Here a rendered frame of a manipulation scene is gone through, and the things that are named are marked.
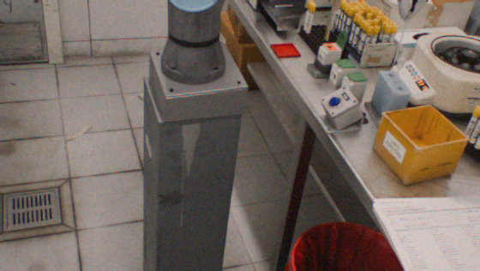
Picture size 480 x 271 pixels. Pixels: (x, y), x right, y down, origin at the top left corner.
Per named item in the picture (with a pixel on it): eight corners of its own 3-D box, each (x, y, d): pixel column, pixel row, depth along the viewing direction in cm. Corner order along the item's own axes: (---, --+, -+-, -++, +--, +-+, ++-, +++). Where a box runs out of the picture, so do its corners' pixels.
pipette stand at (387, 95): (363, 105, 145) (374, 70, 139) (389, 105, 147) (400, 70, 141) (378, 128, 137) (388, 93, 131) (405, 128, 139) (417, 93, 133)
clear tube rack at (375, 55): (329, 33, 175) (333, 12, 171) (358, 32, 178) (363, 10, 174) (359, 68, 160) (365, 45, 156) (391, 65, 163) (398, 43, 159)
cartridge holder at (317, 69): (306, 68, 157) (309, 57, 155) (335, 66, 160) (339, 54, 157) (314, 78, 153) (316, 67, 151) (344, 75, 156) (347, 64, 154)
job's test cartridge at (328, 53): (315, 64, 156) (320, 44, 152) (331, 63, 158) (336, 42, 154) (321, 72, 153) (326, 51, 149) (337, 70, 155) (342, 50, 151)
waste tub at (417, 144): (370, 148, 131) (381, 111, 125) (417, 139, 136) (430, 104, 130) (405, 186, 121) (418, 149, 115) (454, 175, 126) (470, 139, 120)
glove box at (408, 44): (381, 51, 170) (389, 21, 164) (448, 47, 177) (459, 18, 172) (402, 73, 160) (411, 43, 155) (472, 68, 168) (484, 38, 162)
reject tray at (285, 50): (270, 46, 164) (270, 44, 164) (291, 45, 166) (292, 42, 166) (278, 58, 159) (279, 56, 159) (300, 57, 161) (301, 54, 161)
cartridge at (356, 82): (339, 95, 147) (344, 72, 143) (355, 93, 149) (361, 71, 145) (345, 104, 144) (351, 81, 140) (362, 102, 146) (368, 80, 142)
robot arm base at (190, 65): (160, 84, 128) (159, 45, 122) (160, 49, 140) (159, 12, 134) (228, 84, 131) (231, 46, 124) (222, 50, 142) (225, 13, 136)
